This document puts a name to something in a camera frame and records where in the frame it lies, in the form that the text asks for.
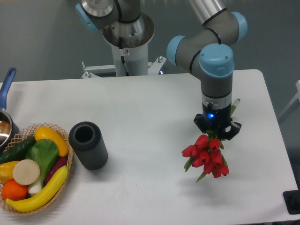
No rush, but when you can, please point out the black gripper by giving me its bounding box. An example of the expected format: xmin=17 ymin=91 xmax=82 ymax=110
xmin=194 ymin=97 xmax=242 ymax=140

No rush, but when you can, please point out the red tulip bouquet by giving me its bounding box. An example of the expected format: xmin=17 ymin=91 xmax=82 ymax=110
xmin=181 ymin=131 xmax=230 ymax=182

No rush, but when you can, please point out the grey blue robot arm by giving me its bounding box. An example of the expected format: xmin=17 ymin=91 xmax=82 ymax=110
xmin=75 ymin=0 xmax=248 ymax=140

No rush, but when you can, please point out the black device at table edge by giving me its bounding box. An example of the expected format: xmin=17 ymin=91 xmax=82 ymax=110
xmin=283 ymin=190 xmax=300 ymax=215

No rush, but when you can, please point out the dark grey ribbed vase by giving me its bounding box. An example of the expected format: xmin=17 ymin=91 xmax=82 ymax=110
xmin=68 ymin=121 xmax=108 ymax=170

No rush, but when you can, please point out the purple sweet potato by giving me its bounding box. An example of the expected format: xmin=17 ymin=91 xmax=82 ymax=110
xmin=44 ymin=157 xmax=68 ymax=185

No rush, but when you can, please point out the green bok choy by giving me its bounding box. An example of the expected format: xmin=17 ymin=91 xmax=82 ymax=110
xmin=25 ymin=139 xmax=58 ymax=196

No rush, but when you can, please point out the yellow banana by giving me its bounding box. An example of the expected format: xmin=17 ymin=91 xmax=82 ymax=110
xmin=5 ymin=165 xmax=68 ymax=212

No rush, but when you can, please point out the beige round slice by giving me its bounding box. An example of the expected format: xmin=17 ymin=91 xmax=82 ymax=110
xmin=13 ymin=159 xmax=40 ymax=185

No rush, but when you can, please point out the woven wicker basket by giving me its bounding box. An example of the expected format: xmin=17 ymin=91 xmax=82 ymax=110
xmin=0 ymin=123 xmax=74 ymax=215

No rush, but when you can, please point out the green cucumber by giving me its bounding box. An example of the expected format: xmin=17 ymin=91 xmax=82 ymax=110
xmin=0 ymin=136 xmax=36 ymax=164

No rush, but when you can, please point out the yellow bell pepper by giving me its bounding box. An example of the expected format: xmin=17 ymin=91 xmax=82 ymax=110
xmin=0 ymin=161 xmax=19 ymax=183

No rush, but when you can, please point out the orange fruit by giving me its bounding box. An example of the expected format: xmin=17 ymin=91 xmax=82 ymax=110
xmin=1 ymin=180 xmax=28 ymax=201

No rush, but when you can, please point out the white furniture frame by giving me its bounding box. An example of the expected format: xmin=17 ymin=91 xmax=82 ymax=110
xmin=277 ymin=80 xmax=300 ymax=125

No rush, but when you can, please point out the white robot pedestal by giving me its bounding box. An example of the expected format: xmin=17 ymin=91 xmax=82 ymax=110
xmin=82 ymin=13 xmax=166 ymax=78

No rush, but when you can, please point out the blue handled saucepan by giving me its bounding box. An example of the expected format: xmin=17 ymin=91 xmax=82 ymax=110
xmin=0 ymin=67 xmax=19 ymax=155

